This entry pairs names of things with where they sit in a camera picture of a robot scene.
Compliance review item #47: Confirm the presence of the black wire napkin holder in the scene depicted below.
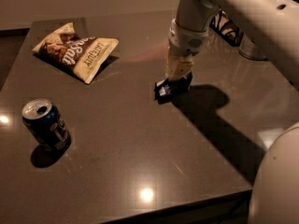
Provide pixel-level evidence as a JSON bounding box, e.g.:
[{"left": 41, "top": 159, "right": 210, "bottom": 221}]
[{"left": 209, "top": 9, "right": 243, "bottom": 47}]

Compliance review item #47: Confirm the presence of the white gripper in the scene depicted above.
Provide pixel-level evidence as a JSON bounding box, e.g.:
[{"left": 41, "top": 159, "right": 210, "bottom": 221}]
[{"left": 165, "top": 20, "right": 208, "bottom": 81}]

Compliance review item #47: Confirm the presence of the blueberry rxbar dark wrapper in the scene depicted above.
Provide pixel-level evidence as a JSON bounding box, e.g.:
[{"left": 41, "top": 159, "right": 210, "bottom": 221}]
[{"left": 154, "top": 72, "right": 192, "bottom": 102}]

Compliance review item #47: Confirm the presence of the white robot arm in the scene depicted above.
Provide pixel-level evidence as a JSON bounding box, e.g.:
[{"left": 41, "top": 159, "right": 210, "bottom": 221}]
[{"left": 166, "top": 0, "right": 299, "bottom": 224}]

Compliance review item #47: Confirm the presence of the blue soda can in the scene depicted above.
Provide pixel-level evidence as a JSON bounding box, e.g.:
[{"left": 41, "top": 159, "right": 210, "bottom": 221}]
[{"left": 21, "top": 98, "right": 71, "bottom": 154}]

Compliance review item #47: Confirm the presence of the brown and cream chip bag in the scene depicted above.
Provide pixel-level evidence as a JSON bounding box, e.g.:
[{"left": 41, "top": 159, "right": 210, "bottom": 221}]
[{"left": 32, "top": 22, "right": 119, "bottom": 84}]

